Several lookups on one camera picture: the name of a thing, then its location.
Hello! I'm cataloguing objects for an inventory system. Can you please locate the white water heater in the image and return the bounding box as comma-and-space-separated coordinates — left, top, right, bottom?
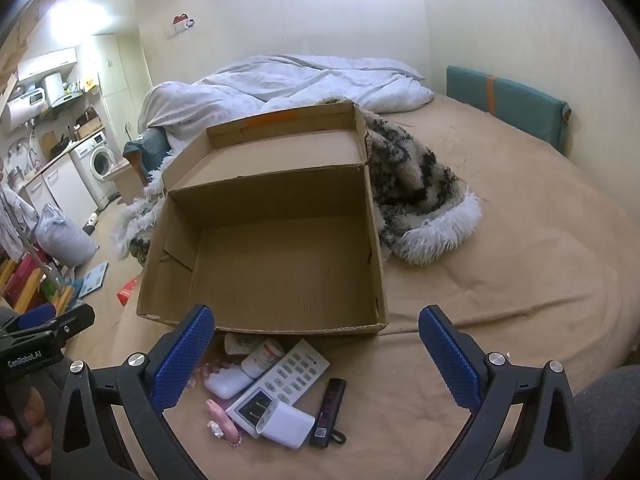
0, 87, 51, 133

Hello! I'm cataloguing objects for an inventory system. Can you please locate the red and white wall hook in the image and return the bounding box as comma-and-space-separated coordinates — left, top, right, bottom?
167, 12, 197, 38

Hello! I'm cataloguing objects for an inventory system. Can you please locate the white washing machine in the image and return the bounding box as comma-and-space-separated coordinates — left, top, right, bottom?
70, 130, 118, 211

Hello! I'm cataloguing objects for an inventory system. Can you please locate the wooden rack with colourful items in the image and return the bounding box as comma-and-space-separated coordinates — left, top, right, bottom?
0, 255, 76, 316

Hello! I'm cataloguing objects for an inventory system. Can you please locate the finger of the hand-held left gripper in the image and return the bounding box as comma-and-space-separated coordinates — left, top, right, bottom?
47, 305, 96, 341
5, 303, 57, 333

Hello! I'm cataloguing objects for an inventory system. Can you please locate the dark teal cloth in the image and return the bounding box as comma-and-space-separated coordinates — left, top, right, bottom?
124, 127, 173, 186

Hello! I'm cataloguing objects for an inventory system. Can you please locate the white cylinder tank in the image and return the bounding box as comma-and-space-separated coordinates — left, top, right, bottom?
42, 72, 66, 106

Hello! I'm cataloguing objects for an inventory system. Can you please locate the small open cardboard box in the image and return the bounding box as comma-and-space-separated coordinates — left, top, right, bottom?
72, 115, 103, 141

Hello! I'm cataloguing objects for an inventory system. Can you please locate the brown cardboard box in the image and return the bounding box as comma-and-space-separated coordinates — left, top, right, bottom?
136, 101, 388, 337

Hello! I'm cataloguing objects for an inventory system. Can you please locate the white wall cabinet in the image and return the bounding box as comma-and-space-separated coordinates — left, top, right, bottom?
17, 47, 78, 81

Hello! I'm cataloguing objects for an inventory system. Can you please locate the black stick with loop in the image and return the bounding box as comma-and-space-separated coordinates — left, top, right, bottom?
309, 378, 347, 448

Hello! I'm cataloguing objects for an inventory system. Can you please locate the white plastic bag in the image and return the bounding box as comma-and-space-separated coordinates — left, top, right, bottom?
34, 203, 101, 267

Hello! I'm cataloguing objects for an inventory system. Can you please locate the white duvet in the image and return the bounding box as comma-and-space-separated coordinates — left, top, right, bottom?
137, 54, 435, 133

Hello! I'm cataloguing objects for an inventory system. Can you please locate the small beige table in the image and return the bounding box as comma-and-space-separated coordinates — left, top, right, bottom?
102, 157, 146, 206

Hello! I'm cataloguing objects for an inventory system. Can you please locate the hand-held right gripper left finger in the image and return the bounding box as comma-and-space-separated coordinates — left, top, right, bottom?
50, 304, 216, 480

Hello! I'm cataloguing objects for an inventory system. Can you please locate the patterned fuzzy blanket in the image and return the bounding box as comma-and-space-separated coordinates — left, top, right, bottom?
109, 96, 483, 267

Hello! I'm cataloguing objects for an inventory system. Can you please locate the white floor cabinet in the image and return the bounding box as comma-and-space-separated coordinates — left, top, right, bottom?
22, 160, 98, 233

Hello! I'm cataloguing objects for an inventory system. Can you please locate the hanging white cloth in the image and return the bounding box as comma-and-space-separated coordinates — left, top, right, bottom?
0, 182, 38, 261

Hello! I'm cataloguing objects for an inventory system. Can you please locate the grey bathroom scale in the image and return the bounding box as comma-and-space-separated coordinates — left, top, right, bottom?
75, 260, 110, 298

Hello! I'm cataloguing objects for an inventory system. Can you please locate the white charger block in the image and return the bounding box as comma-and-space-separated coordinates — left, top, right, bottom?
255, 400, 315, 448

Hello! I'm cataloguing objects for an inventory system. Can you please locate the grey trousers leg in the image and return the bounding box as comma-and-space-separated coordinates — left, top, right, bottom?
572, 365, 640, 480

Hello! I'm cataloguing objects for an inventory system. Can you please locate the pink bead bracelet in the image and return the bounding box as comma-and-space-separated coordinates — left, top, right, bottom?
187, 350, 236, 387

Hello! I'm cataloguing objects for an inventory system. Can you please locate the white bottle with red label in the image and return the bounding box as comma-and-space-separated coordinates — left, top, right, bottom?
241, 338, 286, 380

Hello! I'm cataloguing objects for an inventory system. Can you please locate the red packet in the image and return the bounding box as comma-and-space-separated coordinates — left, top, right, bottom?
117, 276, 141, 306

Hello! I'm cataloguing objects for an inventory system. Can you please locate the white earbud case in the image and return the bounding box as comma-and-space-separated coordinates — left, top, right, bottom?
204, 366, 255, 401

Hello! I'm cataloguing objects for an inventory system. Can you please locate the white remote control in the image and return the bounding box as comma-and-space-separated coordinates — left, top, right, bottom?
226, 338, 332, 440

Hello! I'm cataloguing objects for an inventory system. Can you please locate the person's left hand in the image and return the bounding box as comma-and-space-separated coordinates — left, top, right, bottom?
0, 400, 55, 467

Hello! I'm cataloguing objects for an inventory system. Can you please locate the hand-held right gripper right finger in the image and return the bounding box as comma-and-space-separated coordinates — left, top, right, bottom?
417, 304, 586, 480

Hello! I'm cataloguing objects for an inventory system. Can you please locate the cream tall cupboard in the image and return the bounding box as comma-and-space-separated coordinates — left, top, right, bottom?
92, 34, 151, 131

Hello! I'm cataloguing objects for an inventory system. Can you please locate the teal cushion with orange strap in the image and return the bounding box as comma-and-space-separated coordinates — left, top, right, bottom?
446, 65, 572, 156

